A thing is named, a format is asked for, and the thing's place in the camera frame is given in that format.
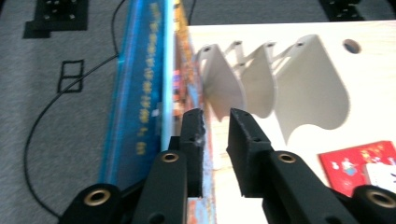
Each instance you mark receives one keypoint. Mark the light blue animal picture book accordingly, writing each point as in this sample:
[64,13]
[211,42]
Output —
[182,87]

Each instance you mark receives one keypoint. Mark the black stand base plate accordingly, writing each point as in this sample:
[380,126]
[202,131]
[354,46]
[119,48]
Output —
[342,9]
[59,15]

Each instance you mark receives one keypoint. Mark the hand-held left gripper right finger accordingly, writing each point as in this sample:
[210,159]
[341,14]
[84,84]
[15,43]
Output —
[246,146]

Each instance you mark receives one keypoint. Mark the red picture book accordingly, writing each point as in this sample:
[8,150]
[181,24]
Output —
[342,168]

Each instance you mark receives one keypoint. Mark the dark blue monster picture book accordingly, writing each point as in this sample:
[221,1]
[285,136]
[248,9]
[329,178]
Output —
[140,77]

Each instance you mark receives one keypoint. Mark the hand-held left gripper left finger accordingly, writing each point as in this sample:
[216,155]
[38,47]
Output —
[193,130]

